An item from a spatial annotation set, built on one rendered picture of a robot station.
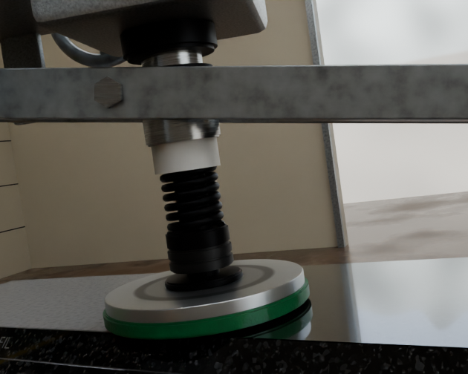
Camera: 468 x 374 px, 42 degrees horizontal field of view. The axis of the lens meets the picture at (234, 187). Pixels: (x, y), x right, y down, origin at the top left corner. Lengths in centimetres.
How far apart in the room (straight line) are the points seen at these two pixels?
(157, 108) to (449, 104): 27
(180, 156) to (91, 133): 611
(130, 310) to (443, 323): 28
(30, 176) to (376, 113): 680
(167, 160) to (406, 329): 28
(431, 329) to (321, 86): 23
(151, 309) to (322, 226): 517
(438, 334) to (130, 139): 603
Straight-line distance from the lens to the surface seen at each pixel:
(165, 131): 61
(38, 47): 79
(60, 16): 58
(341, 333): 53
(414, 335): 51
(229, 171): 594
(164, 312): 56
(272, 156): 577
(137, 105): 60
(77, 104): 62
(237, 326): 56
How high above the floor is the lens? 98
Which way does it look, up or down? 3 degrees down
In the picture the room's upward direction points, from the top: 8 degrees counter-clockwise
